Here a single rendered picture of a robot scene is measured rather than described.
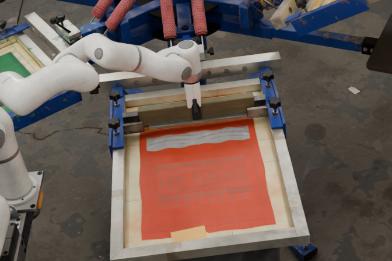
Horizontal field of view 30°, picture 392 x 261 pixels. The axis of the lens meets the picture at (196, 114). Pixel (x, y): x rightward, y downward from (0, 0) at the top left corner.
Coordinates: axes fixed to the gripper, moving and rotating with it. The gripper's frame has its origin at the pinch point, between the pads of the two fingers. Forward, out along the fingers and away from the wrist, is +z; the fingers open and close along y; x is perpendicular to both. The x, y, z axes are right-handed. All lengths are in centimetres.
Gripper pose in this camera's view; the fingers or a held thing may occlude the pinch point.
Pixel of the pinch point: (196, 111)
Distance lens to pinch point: 256.9
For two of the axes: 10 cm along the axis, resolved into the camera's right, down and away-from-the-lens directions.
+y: 0.7, 6.3, -7.7
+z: 1.2, 7.6, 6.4
